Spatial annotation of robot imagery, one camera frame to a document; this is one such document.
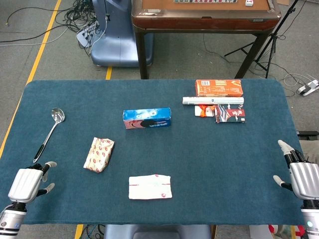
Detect long black floor cable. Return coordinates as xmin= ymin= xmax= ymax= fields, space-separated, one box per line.
xmin=0 ymin=6 xmax=75 ymax=44

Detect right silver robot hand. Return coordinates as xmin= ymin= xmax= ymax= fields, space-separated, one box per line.
xmin=273 ymin=139 xmax=319 ymax=200

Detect blue felt table cloth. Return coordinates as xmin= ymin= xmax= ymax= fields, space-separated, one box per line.
xmin=0 ymin=79 xmax=312 ymax=226

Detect steel ladle black handle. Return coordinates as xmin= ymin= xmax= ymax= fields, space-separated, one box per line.
xmin=32 ymin=107 xmax=66 ymax=164

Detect blue grey robot torso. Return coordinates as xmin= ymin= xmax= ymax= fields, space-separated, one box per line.
xmin=103 ymin=224 xmax=212 ymax=239

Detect small white orange packet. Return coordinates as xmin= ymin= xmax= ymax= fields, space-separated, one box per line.
xmin=194 ymin=105 xmax=216 ymax=118

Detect orange cardboard box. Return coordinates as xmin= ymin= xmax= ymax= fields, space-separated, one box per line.
xmin=194 ymin=79 xmax=244 ymax=98

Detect black tripod stand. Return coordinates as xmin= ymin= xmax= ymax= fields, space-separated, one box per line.
xmin=224 ymin=0 xmax=300 ymax=79

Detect blue cookie box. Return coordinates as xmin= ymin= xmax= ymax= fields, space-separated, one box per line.
xmin=122 ymin=107 xmax=172 ymax=130

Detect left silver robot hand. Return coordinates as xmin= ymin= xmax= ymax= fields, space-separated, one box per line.
xmin=8 ymin=161 xmax=57 ymax=203

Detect flat white packet red print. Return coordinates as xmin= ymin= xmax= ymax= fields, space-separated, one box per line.
xmin=128 ymin=174 xmax=173 ymax=200

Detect silver snack packet red print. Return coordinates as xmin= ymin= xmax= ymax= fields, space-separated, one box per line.
xmin=83 ymin=136 xmax=115 ymax=174

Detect tangled black cables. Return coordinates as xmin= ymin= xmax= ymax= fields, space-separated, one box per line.
xmin=63 ymin=0 xmax=100 ymax=33

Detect red white bag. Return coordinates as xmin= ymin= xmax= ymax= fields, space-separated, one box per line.
xmin=269 ymin=225 xmax=306 ymax=239

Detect dark red blue packet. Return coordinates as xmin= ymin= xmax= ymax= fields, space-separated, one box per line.
xmin=214 ymin=104 xmax=247 ymax=124

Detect long white tube box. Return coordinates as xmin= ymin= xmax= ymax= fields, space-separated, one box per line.
xmin=182 ymin=96 xmax=245 ymax=106

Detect row of mahjong tiles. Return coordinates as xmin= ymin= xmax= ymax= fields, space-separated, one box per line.
xmin=173 ymin=0 xmax=238 ymax=4

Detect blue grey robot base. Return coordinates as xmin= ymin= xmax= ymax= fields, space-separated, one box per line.
xmin=90 ymin=0 xmax=154 ymax=68

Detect grey floor cable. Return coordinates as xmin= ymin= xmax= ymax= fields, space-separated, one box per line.
xmin=280 ymin=73 xmax=314 ymax=88

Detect brown mahjong table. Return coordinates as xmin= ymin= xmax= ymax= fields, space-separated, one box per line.
xmin=131 ymin=0 xmax=282 ymax=80

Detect white power strip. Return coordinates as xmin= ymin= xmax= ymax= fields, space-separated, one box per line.
xmin=76 ymin=21 xmax=100 ymax=48

